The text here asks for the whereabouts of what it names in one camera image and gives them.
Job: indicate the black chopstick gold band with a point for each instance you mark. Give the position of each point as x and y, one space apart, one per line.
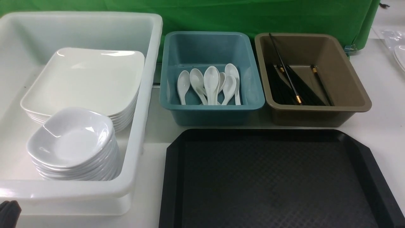
286 71

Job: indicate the large white square plate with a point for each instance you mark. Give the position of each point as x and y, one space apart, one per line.
104 81

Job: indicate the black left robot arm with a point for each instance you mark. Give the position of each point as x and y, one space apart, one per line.
9 214

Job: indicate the white spoon far left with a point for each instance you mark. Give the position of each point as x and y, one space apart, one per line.
183 85

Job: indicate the white spoon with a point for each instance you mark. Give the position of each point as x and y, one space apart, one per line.
232 71
183 85
222 81
211 79
197 83
230 86

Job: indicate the white spoon lower right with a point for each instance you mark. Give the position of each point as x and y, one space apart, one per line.
230 86

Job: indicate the white spoon behind centre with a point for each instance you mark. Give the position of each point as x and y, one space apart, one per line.
222 81

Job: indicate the white spoon far right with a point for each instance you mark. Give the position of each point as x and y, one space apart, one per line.
232 71

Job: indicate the black plastic serving tray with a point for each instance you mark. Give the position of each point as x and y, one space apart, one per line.
274 178

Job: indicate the teal plastic bin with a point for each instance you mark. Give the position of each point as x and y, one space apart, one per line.
187 50

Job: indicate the stack of white square plates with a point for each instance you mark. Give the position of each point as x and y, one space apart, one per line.
120 121

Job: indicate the pile of black chopsticks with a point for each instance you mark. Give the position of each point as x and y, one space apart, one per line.
282 92

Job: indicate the brown plastic bin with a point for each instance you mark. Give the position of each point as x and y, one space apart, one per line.
341 81

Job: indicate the single chopstick right in bin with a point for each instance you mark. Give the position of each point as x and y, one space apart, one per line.
315 72

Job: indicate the stack of white bowls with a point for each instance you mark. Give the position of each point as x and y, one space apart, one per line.
76 144

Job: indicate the green backdrop cloth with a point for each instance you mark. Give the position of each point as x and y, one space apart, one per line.
349 21

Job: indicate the large white plastic tub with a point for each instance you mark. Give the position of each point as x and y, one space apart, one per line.
28 41

